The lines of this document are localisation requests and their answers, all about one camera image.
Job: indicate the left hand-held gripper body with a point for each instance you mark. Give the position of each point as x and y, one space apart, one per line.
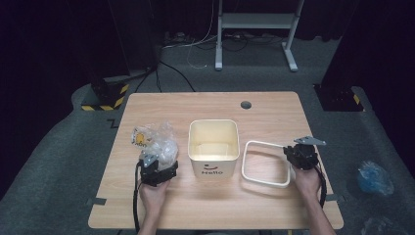
151 173

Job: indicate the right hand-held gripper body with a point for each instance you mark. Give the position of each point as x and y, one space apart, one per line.
305 155

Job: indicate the clear plastic bag yellow face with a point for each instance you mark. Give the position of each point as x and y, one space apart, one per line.
160 143

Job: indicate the white plastic bin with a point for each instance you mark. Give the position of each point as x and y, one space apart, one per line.
213 163

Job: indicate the person's left hand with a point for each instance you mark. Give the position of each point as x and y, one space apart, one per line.
153 196

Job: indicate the person's right hand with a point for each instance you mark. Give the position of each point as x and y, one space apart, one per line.
306 184

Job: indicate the grey tape strip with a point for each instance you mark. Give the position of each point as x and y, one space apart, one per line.
97 201
336 197

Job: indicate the black zigzag floor tape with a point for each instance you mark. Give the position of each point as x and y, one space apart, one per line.
113 123

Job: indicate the round grey table grommet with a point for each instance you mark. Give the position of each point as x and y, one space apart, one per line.
245 104

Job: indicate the yellow black striped base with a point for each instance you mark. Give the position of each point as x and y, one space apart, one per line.
106 99
341 98

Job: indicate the blue plastic bag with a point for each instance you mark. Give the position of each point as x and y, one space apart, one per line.
372 178

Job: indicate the clear crumpled plastic bag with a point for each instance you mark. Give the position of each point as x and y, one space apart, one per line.
381 226

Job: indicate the white metal stand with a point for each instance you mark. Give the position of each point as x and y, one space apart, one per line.
257 21

